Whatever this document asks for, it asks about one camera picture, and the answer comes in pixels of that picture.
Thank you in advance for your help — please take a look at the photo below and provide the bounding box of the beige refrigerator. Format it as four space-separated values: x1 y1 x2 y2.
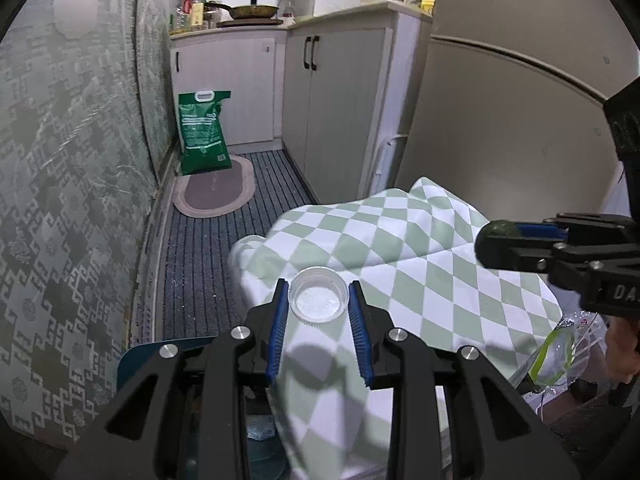
395 0 640 241

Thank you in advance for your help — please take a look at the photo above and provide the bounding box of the person's right hand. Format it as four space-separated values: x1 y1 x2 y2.
605 316 640 387

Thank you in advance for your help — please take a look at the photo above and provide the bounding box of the blue striped carpet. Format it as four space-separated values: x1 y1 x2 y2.
132 147 326 346

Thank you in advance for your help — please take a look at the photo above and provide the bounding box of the clear plastic bottle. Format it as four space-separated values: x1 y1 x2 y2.
174 0 194 31

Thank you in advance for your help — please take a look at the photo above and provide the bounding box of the clear plastic bag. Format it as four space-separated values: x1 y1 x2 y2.
515 310 608 397

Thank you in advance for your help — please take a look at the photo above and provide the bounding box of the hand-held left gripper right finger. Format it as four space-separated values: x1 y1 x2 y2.
347 280 581 480

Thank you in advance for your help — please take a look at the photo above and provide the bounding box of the metal frying pan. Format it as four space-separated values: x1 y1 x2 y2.
207 2 281 21

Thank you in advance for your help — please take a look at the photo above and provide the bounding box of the tall white kitchen cabinet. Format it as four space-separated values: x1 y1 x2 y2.
282 0 433 206

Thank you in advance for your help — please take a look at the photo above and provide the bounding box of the patterned frosted glass door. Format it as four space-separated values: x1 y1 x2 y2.
135 0 182 161
0 0 158 453

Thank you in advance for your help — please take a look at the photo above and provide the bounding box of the teal trash bin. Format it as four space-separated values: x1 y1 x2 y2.
117 335 291 480

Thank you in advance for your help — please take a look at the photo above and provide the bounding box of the clear plastic cup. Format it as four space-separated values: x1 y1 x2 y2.
289 266 349 325

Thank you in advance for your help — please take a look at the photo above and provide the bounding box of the green rice bag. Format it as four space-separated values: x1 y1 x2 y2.
177 90 233 176

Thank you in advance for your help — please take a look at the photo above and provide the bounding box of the white folding rack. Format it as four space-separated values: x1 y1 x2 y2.
374 134 407 197

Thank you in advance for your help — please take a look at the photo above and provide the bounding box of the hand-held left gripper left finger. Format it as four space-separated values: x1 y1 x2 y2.
55 277 291 480

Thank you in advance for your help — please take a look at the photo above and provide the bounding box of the low white kitchen cabinet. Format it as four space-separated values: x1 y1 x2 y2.
170 27 288 150

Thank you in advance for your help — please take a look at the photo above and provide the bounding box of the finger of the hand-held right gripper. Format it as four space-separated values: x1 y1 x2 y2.
515 212 633 246
475 230 601 292

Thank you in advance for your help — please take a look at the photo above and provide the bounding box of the oval pink floor mat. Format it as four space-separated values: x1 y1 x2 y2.
173 155 257 219

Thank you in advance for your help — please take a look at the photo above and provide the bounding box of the green white checkered tablecloth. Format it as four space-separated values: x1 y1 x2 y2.
227 176 563 480

